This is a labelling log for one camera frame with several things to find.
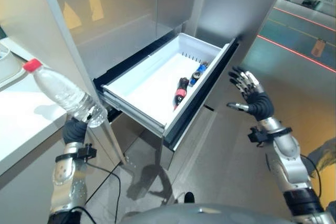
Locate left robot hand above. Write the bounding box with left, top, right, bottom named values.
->
left=62, top=106, right=94, bottom=145

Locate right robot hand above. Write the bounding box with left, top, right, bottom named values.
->
left=226, top=66, right=274, bottom=122

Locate clear water bottle red cap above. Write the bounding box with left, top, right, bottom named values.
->
left=22, top=58, right=108, bottom=129

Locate white refrigerator drawer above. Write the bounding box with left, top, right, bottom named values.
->
left=101, top=32, right=237, bottom=141

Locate silver refrigerator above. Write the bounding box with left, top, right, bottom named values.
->
left=34, top=0, right=293, bottom=171

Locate white counter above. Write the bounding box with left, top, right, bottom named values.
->
left=0, top=37, right=68, bottom=176

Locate dark cola bottle red label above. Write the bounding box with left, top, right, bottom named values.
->
left=172, top=77, right=190, bottom=111

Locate yellow floor tag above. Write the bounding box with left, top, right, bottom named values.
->
left=311, top=38, right=326, bottom=56

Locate white tray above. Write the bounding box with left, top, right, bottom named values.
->
left=0, top=42, right=28, bottom=88

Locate silver robot torso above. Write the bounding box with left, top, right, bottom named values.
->
left=119, top=202, right=292, bottom=224

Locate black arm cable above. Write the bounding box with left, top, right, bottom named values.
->
left=85, top=161, right=122, bottom=206
left=300, top=154, right=322, bottom=198

